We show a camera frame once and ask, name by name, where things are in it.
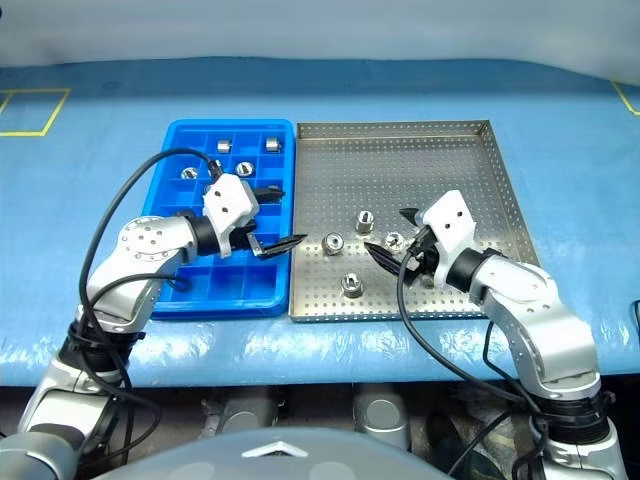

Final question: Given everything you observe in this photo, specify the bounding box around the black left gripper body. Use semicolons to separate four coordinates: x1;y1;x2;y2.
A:
229;219;264;257

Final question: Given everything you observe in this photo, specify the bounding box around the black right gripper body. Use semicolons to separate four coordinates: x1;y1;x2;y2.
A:
399;226;441;288

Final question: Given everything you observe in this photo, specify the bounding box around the blue compartment tray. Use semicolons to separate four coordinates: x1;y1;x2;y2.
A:
141;118;296;321

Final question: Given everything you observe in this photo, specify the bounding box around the perforated metal tray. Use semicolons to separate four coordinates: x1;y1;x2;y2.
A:
288;118;542;324

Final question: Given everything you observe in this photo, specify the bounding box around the grey rounded shape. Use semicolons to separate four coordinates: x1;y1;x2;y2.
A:
218;387;279;427
351;384;412;447

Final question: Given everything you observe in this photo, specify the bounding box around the grey robot torso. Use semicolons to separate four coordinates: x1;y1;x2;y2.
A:
99;427;451;480

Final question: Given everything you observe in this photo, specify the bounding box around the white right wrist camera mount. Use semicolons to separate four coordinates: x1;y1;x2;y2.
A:
421;190;476;289

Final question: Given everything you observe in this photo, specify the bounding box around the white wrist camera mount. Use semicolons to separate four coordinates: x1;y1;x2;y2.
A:
202;173;260;260
421;190;476;289

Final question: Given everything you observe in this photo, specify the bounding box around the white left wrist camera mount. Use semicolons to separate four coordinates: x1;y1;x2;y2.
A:
202;173;260;260

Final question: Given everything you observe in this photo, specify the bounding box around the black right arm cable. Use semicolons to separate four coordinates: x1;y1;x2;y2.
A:
396;239;551;480

